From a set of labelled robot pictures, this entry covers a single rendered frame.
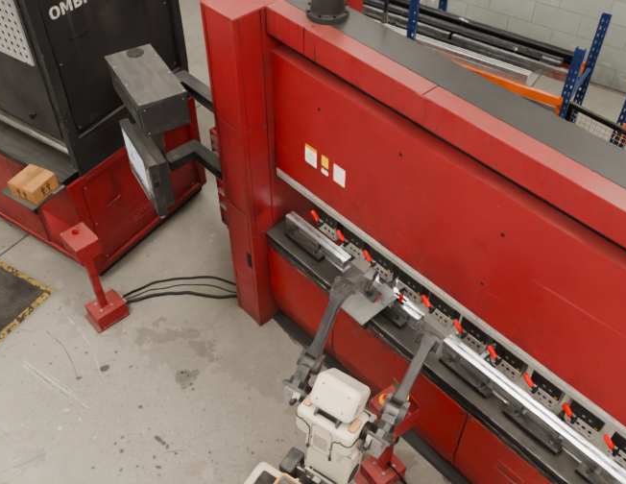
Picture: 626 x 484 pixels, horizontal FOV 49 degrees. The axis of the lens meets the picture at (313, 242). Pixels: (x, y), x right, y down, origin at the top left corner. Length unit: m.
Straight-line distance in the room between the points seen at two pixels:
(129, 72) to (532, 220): 2.07
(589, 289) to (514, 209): 0.40
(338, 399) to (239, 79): 1.57
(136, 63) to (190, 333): 1.96
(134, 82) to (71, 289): 2.15
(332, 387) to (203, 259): 2.54
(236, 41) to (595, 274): 1.84
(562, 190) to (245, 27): 1.61
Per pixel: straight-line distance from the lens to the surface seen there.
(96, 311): 4.94
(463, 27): 5.01
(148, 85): 3.51
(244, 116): 3.54
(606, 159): 2.64
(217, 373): 4.62
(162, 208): 3.77
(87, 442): 4.54
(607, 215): 2.50
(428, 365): 3.61
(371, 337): 3.86
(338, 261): 3.92
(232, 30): 3.27
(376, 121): 3.05
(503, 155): 2.63
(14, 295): 5.37
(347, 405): 2.90
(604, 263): 2.64
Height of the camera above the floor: 3.86
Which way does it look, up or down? 47 degrees down
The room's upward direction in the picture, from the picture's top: straight up
